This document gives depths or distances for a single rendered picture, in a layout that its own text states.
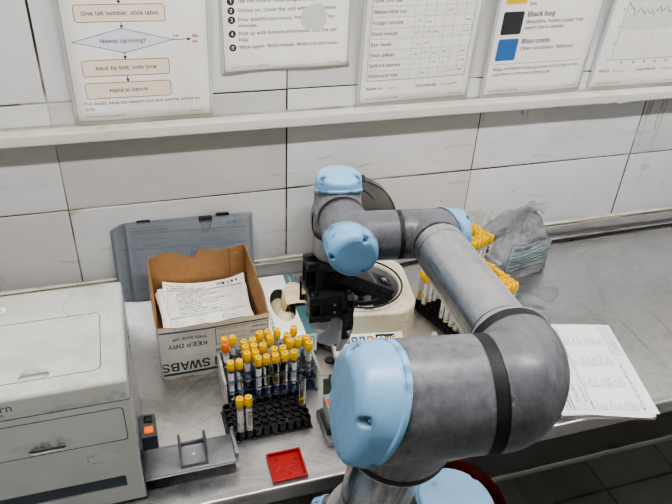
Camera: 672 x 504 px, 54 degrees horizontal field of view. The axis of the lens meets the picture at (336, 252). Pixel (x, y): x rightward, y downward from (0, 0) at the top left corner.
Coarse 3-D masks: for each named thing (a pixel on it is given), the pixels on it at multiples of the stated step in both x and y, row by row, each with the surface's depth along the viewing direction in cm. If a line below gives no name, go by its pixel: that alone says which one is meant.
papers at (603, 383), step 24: (576, 336) 163; (600, 336) 163; (576, 360) 156; (600, 360) 156; (624, 360) 156; (576, 384) 149; (600, 384) 149; (624, 384) 150; (576, 408) 143; (600, 408) 143; (624, 408) 144; (648, 408) 144
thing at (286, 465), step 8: (296, 448) 131; (272, 456) 130; (280, 456) 130; (288, 456) 130; (296, 456) 130; (272, 464) 129; (280, 464) 129; (288, 464) 129; (296, 464) 129; (304, 464) 128; (272, 472) 126; (280, 472) 127; (288, 472) 127; (296, 472) 127; (304, 472) 127; (272, 480) 125; (280, 480) 125; (288, 480) 126
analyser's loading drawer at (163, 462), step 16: (160, 448) 126; (176, 448) 126; (192, 448) 126; (208, 448) 126; (224, 448) 127; (144, 464) 123; (160, 464) 123; (176, 464) 123; (192, 464) 122; (208, 464) 123; (224, 464) 124
